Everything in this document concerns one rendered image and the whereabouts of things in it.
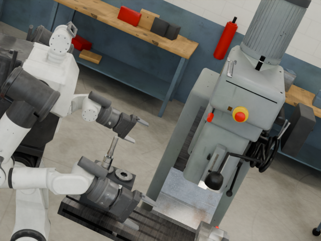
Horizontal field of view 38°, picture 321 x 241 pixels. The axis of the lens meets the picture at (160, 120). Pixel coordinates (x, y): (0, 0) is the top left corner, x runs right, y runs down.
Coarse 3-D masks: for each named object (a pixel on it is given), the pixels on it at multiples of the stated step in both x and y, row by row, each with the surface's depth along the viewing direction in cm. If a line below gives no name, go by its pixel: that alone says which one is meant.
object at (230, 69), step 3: (228, 57) 190; (228, 60) 187; (231, 63) 184; (234, 63) 187; (228, 66) 179; (231, 66) 180; (228, 69) 175; (231, 69) 176; (228, 72) 171; (231, 72) 173; (228, 75) 169; (231, 75) 170
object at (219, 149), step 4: (220, 144) 199; (216, 148) 196; (220, 148) 196; (224, 148) 197; (216, 152) 197; (220, 152) 196; (224, 152) 196; (212, 156) 198; (216, 156) 198; (220, 156) 198; (212, 160) 199; (216, 160) 199; (208, 164) 200; (212, 164) 200; (216, 164) 199; (208, 168) 201; (212, 168) 200; (204, 172) 202; (208, 172) 201; (204, 176) 203; (200, 180) 204; (200, 184) 204; (204, 184) 204; (204, 188) 204
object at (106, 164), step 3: (105, 159) 224; (102, 162) 226; (105, 162) 225; (108, 162) 224; (111, 162) 226; (102, 165) 226; (105, 165) 225; (108, 165) 226; (105, 168) 226; (108, 168) 227
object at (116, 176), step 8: (96, 160) 233; (112, 168) 230; (112, 176) 226; (120, 176) 226; (128, 176) 229; (120, 184) 224; (128, 184) 225; (80, 200) 231; (88, 200) 230; (104, 208) 231
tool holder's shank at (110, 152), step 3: (114, 138) 220; (117, 138) 220; (114, 141) 221; (117, 141) 221; (111, 144) 222; (114, 144) 221; (111, 147) 222; (114, 147) 222; (108, 150) 224; (111, 150) 223; (108, 153) 224; (111, 153) 223; (108, 156) 224; (111, 156) 225
